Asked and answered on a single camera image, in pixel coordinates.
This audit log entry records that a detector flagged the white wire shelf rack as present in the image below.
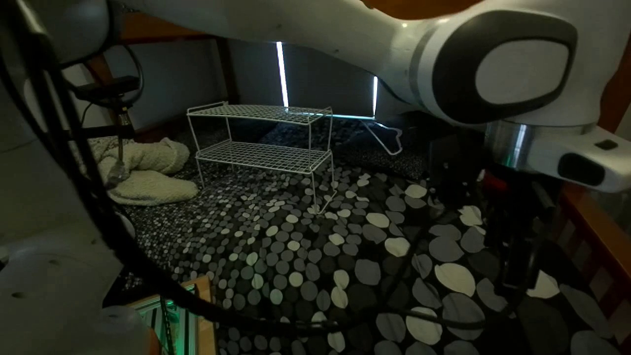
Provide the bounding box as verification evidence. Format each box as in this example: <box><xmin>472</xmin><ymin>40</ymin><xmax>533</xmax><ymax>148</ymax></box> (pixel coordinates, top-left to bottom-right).
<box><xmin>186</xmin><ymin>101</ymin><xmax>337</xmax><ymax>215</ymax></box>

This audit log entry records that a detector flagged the dark fine-dotted pillow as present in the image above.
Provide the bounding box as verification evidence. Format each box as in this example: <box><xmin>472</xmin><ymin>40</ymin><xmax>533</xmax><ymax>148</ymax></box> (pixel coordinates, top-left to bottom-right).
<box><xmin>260</xmin><ymin>118</ymin><xmax>430</xmax><ymax>181</ymax></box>

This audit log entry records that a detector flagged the beige terry blanket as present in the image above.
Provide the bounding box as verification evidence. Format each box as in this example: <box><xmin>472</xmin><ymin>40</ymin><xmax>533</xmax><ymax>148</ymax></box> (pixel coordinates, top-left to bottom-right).
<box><xmin>81</xmin><ymin>137</ymin><xmax>200</xmax><ymax>207</ymax></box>

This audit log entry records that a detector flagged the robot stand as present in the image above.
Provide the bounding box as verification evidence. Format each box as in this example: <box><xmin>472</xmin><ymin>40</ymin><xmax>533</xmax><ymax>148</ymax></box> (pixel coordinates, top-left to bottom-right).
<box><xmin>129</xmin><ymin>275</ymin><xmax>218</xmax><ymax>355</ymax></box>

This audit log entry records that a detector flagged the camera on mount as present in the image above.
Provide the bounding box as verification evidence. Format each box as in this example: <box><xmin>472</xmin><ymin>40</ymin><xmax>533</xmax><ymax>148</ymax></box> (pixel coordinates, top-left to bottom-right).
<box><xmin>73</xmin><ymin>75</ymin><xmax>144</xmax><ymax>189</ymax></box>

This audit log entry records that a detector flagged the window with dark blind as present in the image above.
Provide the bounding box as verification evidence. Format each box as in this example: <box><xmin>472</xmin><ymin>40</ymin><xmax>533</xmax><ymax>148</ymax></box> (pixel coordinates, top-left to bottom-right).
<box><xmin>228</xmin><ymin>39</ymin><xmax>381</xmax><ymax>120</ymax></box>

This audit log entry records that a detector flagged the black spotted bed cover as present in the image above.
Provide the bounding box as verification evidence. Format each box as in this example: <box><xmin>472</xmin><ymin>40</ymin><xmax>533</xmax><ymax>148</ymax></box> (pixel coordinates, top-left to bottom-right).
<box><xmin>116</xmin><ymin>118</ymin><xmax>631</xmax><ymax>355</ymax></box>

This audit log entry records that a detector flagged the wooden bed frame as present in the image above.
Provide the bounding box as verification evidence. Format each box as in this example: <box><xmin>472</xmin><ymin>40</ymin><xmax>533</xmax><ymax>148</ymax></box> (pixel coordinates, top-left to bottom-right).
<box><xmin>556</xmin><ymin>183</ymin><xmax>631</xmax><ymax>319</ymax></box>

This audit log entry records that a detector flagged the white clothes hanger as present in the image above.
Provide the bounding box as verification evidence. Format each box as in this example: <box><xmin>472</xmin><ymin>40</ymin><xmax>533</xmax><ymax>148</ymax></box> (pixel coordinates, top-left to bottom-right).
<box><xmin>361</xmin><ymin>119</ymin><xmax>404</xmax><ymax>156</ymax></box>

